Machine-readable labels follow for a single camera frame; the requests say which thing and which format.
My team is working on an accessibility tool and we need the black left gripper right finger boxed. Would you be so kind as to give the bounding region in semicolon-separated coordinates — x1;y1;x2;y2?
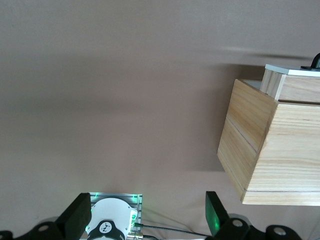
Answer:
204;190;229;236

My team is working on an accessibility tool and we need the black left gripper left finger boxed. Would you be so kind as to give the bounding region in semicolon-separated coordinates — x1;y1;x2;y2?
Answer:
56;191;92;240

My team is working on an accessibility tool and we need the white-fronted drawer with long handle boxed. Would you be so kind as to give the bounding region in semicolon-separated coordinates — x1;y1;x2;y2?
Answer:
260;53;320;104

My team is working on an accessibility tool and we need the light wooden drawer cabinet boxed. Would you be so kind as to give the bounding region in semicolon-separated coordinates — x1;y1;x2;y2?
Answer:
216;78;320;207

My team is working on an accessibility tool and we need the long black table cable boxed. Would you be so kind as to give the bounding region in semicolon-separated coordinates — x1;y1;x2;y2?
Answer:
133;222;209;238

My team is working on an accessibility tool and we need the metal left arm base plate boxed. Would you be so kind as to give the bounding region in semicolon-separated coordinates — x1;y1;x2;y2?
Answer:
88;191;144;226

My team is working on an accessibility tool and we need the short black table cable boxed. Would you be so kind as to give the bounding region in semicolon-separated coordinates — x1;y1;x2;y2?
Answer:
140;232;177;240

